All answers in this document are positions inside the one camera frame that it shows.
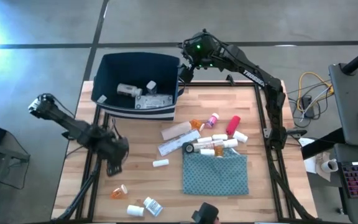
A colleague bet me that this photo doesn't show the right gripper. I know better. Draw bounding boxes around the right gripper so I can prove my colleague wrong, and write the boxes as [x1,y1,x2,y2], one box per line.
[178,30,221,85]

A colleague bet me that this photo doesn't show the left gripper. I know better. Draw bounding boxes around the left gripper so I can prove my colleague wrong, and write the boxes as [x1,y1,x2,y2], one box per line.
[93,127,130,177]

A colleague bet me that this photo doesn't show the small bottle with white cap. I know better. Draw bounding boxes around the small bottle with white cap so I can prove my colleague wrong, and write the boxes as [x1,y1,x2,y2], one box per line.
[145,80,158,95]

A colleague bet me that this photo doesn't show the printed sterile plastic pouch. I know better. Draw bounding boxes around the printed sterile plastic pouch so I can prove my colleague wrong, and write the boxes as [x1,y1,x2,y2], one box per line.
[134,94,174,110]

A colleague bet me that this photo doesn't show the white bottle with blue label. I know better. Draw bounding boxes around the white bottle with blue label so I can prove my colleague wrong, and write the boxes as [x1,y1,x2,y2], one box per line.
[143,196,164,217]

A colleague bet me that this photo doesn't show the white bottle with grey label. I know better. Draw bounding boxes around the white bottle with grey label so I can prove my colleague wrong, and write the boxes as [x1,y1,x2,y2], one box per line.
[116,83,143,98]

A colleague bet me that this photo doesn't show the long white packet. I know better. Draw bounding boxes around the long white packet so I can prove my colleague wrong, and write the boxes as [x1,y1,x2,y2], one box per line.
[157,129,201,157]

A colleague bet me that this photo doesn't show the clear plastic vial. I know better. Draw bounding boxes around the clear plastic vial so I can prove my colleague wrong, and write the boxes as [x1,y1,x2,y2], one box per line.
[194,139,225,151]

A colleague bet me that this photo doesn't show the dark blue plastic bin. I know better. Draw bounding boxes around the dark blue plastic bin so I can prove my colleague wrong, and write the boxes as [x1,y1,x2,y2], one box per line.
[90,51,186,122]

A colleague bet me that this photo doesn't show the red bandage roll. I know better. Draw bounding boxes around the red bandage roll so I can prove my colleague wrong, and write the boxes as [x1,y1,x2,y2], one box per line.
[226,115,241,136]

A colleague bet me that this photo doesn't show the blue star-patterned cloth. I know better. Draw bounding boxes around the blue star-patterned cloth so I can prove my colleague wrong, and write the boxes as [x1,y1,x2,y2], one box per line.
[181,148,250,197]

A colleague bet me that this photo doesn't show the black power adapter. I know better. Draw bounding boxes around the black power adapter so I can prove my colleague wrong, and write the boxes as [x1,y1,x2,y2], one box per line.
[301,95,316,119]

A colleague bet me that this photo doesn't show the black desk bar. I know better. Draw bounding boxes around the black desk bar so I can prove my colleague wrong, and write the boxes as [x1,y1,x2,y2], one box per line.
[301,127,347,160]

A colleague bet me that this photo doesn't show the white paper sheet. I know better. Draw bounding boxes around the white paper sheet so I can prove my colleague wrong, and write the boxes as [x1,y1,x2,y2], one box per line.
[303,151,332,182]

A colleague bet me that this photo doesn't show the white mug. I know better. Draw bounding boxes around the white mug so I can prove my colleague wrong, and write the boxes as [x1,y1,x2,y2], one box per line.
[320,158,339,174]

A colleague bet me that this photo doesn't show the black aluminium rig frame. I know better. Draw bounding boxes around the black aluminium rig frame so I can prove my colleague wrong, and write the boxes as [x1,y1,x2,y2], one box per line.
[51,80,318,223]

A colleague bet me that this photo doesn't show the yellow and black cables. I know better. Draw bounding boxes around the yellow and black cables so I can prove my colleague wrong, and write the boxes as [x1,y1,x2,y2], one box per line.
[296,71,334,113]

